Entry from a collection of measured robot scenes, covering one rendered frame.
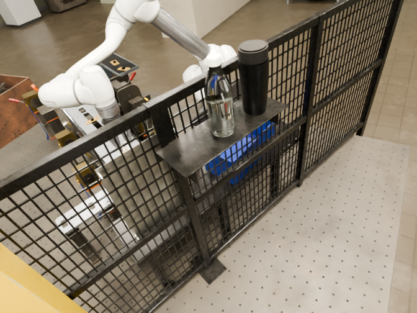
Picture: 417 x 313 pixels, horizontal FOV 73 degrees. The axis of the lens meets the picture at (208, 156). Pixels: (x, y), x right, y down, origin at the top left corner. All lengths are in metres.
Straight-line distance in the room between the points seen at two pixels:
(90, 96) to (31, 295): 0.76
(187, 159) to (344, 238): 0.93
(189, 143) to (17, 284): 0.45
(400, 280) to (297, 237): 0.98
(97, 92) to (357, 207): 1.27
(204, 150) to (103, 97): 0.62
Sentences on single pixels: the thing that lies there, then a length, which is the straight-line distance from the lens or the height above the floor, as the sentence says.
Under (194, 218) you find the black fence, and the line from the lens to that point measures 0.99.
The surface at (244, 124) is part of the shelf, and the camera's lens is 0.75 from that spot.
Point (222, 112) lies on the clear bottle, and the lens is 0.66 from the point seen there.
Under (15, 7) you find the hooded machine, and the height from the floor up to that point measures 0.45.
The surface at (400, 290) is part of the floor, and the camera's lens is 2.19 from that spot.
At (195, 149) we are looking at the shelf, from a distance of 0.69.
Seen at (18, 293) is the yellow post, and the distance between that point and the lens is 0.67.
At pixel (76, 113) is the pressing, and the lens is 1.96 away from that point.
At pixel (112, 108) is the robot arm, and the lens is 1.24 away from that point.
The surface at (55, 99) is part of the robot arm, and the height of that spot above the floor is 1.38.
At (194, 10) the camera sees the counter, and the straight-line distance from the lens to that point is 5.30.
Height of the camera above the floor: 1.88
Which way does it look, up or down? 43 degrees down
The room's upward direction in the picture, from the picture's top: 11 degrees counter-clockwise
